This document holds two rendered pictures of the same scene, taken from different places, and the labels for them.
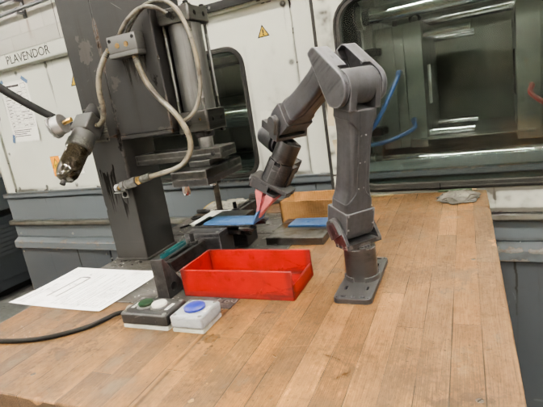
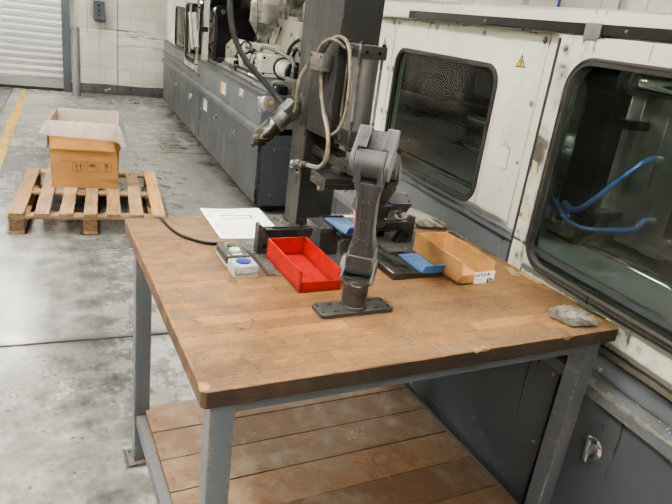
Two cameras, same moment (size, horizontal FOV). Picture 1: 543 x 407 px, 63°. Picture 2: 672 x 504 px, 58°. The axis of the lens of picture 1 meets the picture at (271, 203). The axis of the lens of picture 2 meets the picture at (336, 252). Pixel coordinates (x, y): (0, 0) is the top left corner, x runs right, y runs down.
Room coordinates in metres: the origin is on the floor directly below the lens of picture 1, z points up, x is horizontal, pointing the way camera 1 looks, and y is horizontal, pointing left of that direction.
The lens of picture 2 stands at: (-0.31, -0.93, 1.56)
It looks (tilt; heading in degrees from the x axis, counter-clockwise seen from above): 21 degrees down; 37
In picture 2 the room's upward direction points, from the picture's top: 8 degrees clockwise
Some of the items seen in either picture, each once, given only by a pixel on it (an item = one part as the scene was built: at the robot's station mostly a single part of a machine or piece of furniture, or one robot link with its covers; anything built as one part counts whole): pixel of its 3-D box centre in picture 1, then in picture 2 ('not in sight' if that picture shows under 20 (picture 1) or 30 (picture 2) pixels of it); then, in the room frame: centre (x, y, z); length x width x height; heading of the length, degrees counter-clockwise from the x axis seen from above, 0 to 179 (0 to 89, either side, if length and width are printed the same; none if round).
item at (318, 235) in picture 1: (304, 230); (404, 264); (1.17, -0.08, 0.91); 0.17 x 0.16 x 0.02; 155
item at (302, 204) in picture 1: (326, 207); (452, 257); (1.31, -0.16, 0.93); 0.25 x 0.13 x 0.08; 65
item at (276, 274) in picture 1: (246, 272); (302, 262); (0.88, 0.07, 0.93); 0.25 x 0.12 x 0.06; 65
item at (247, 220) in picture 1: (235, 215); (347, 222); (1.09, 0.09, 1.00); 0.15 x 0.07 x 0.03; 67
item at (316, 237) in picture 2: (224, 237); (341, 236); (1.13, 0.14, 0.94); 0.20 x 0.10 x 0.07; 155
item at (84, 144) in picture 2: not in sight; (86, 147); (2.21, 3.52, 0.40); 0.67 x 0.60 x 0.50; 57
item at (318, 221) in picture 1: (317, 217); (421, 259); (1.20, -0.12, 0.93); 0.15 x 0.07 x 0.03; 64
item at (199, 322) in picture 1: (197, 322); (242, 271); (0.75, 0.17, 0.90); 0.07 x 0.07 x 0.06; 65
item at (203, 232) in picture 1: (220, 222); (342, 223); (1.13, 0.14, 0.98); 0.20 x 0.10 x 0.01; 155
